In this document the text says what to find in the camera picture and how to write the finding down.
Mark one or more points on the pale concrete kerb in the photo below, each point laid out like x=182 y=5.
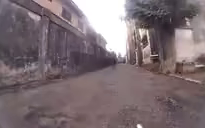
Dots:
x=185 y=79

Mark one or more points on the dark tree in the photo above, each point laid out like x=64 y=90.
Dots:
x=163 y=13

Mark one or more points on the pinkish building behind wall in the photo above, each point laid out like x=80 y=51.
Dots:
x=60 y=10

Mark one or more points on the white walled building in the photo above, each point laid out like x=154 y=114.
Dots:
x=186 y=43

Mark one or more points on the robot's own part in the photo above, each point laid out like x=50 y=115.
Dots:
x=139 y=126

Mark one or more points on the long dark stained wall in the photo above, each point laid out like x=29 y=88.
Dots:
x=20 y=43

